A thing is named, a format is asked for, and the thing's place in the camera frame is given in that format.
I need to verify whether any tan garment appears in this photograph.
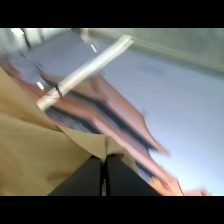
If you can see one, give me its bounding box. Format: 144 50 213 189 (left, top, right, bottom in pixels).
0 66 139 197

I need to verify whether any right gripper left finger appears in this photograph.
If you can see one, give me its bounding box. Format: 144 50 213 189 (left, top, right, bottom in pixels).
48 155 104 197

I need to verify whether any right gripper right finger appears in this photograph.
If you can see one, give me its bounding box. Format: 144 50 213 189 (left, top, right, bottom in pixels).
105 153 161 197

